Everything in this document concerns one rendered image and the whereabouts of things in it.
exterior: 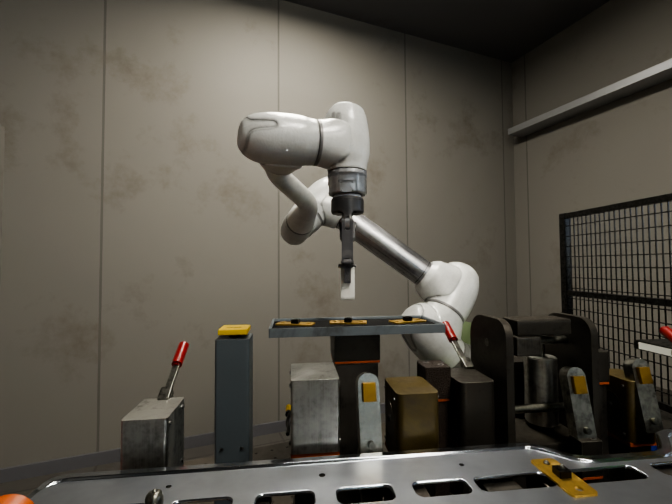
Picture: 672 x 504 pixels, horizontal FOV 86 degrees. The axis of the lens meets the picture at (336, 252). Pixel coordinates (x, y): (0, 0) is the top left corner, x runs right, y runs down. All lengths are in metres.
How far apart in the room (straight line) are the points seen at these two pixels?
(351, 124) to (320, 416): 0.58
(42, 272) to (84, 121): 1.02
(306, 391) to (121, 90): 2.73
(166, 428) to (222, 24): 3.04
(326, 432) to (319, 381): 0.08
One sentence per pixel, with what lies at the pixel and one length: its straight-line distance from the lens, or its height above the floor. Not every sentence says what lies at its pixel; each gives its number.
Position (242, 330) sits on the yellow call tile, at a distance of 0.79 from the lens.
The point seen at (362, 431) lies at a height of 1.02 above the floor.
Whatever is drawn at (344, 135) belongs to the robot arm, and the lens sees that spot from 0.81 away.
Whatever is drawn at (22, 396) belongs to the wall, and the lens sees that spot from 3.07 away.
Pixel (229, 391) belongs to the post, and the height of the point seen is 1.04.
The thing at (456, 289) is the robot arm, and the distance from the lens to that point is 1.35.
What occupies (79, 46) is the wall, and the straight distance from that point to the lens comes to 3.24.
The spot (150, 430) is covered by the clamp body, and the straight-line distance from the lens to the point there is 0.67.
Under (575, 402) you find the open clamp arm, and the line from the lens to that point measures 0.80.
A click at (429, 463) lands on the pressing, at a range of 0.63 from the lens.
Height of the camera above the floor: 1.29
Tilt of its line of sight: 2 degrees up
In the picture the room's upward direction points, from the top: straight up
